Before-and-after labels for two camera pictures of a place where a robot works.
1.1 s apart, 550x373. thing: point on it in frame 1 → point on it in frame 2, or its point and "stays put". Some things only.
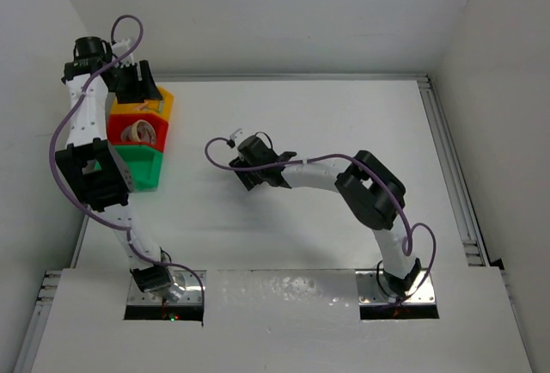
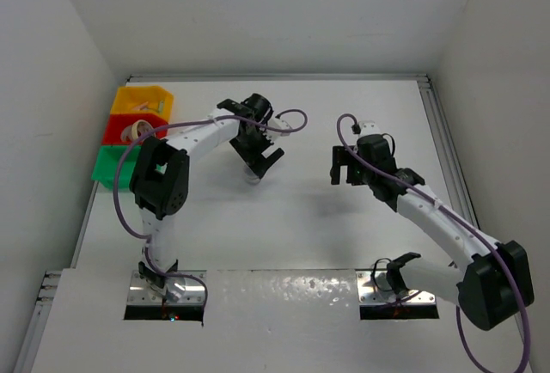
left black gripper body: x=127 y=84 → x=252 y=147
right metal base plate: x=369 y=293 stays put
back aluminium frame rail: x=292 y=77 stays put
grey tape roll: x=126 y=135 stays put
